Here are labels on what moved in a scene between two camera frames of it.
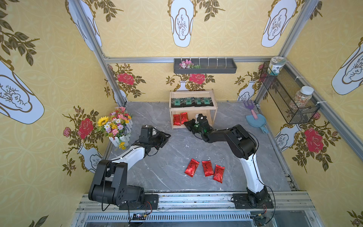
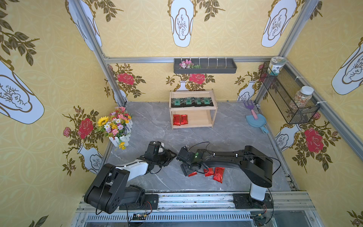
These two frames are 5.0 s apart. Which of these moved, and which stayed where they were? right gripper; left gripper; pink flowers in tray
Moved: right gripper; left gripper
Stayed: pink flowers in tray
